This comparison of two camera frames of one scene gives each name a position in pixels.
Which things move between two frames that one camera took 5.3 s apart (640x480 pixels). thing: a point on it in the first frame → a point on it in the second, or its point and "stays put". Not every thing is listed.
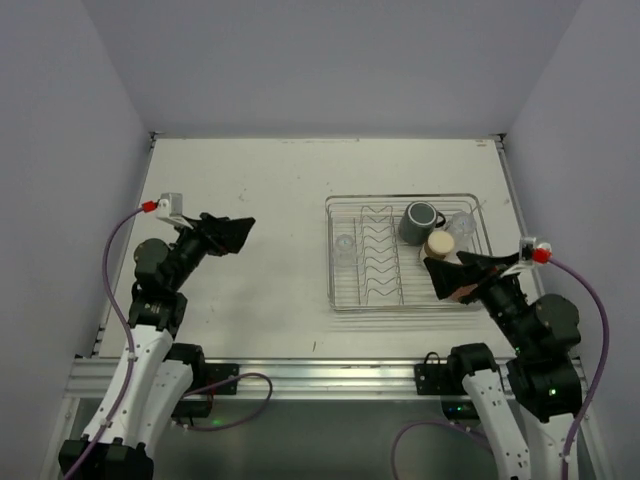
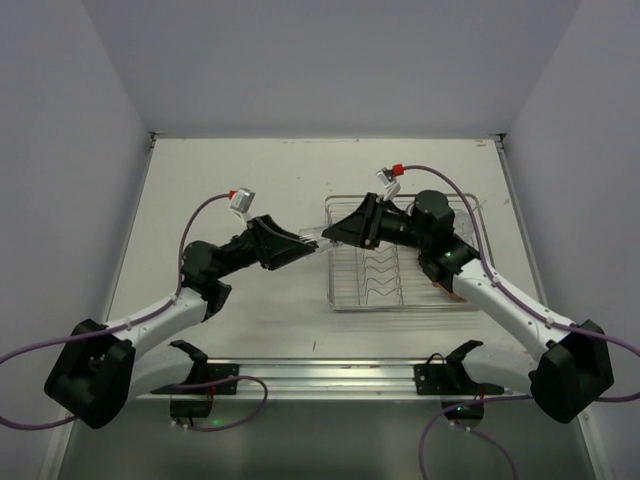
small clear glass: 344,255 → 314,234
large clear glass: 462,225 stays put
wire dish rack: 375,245 stays put
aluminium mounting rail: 289,378 stays put
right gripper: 482,275 → 371,221
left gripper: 208,234 → 260,242
